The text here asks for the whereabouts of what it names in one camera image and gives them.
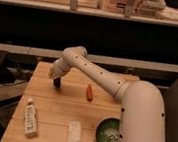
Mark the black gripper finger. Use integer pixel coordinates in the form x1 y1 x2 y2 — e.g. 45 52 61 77
53 77 61 89

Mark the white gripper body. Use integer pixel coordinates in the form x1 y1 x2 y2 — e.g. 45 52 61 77
48 58 71 79

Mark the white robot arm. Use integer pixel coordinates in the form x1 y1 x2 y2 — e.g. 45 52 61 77
48 46 166 142

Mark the orange carrot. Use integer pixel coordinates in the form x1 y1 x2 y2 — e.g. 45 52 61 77
86 84 93 101

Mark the white tube with cap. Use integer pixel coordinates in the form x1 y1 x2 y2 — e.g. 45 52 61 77
24 99 38 138

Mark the green patterned bowl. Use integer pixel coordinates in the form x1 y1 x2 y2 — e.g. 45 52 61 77
95 118 120 142

